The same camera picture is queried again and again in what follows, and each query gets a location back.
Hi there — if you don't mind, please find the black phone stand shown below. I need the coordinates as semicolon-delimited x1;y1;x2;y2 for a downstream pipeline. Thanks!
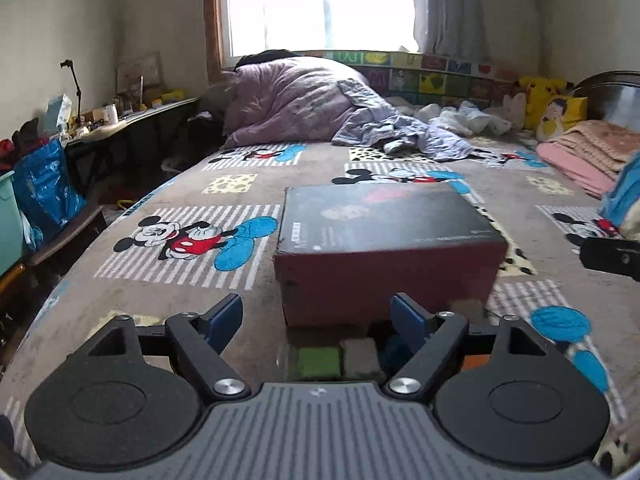
59;58;87;117

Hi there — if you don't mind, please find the teal plastic bin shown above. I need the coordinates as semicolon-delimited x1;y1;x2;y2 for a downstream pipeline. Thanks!
0;169;32;277

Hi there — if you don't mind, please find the dark wooden bench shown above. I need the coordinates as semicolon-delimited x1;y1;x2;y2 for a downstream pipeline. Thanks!
27;204;109;267

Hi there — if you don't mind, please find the white rabbit plush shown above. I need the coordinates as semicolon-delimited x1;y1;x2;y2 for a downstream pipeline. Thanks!
502;92;529;132

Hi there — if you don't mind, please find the dark wooden headboard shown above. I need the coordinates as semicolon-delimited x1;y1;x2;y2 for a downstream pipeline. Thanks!
572;70;640;127

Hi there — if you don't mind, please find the purple duvet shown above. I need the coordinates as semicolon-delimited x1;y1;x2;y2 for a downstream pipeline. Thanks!
220;54;397;149

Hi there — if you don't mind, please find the cartoon printed bed sheet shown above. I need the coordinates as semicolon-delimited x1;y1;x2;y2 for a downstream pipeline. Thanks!
0;137;640;477

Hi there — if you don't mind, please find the light blue packet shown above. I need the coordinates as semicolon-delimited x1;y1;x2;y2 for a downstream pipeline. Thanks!
47;93;74;132

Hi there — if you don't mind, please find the white crumpled clothing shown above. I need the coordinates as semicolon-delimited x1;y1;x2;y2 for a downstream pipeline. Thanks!
429;100;514;137

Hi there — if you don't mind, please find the olive grey clay bag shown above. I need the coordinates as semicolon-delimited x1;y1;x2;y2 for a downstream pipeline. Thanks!
449;300;487;324

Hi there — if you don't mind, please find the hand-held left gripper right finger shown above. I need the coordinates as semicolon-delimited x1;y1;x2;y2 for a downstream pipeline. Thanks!
384;292;566;404

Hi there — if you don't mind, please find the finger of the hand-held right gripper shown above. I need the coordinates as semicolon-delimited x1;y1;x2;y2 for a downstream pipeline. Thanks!
580;236;640;282

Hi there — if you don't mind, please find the yellow plush toy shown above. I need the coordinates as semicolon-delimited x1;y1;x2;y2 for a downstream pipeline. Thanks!
517;75;577;129

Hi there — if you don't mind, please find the dark cluttered desk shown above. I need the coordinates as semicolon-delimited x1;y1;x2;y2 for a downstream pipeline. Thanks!
64;95;202;197

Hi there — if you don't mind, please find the lavender crumpled clothing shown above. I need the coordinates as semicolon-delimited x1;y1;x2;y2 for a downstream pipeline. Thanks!
331;80;476;162

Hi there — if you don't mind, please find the pink folded blanket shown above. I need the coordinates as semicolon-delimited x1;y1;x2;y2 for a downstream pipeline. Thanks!
536;141;619;199

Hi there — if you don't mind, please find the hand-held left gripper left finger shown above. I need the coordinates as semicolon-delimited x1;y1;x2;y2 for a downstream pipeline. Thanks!
67;292;253;404

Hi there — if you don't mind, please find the yellow figure pillow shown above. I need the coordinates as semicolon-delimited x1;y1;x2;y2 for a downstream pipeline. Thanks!
536;95;589;142

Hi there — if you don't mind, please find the dark clothes pile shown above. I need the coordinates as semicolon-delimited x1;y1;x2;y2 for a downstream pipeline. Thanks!
0;117;49;172

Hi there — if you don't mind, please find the colourful picture wall panel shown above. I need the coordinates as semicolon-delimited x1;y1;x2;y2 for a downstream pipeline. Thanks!
295;49;527;107

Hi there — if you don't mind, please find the green clay bag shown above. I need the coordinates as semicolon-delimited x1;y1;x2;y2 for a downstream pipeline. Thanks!
289;345;344;382

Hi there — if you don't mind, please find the red box with black lid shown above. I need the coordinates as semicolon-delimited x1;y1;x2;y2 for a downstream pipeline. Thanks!
274;182;509;273

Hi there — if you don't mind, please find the blue plastic bag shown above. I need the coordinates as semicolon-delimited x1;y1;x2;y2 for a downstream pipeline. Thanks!
12;139;87;247

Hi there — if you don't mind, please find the grey curtain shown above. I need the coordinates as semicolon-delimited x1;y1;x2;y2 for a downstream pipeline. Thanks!
412;0;490;57

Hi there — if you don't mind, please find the tan folded blanket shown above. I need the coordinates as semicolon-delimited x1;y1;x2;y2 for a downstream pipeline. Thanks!
554;119;640;182

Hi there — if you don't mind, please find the blue cloth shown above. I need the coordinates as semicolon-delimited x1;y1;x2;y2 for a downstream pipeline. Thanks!
599;149;640;242

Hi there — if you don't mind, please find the bright window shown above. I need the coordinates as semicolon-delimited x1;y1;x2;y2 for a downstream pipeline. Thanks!
222;0;431;59

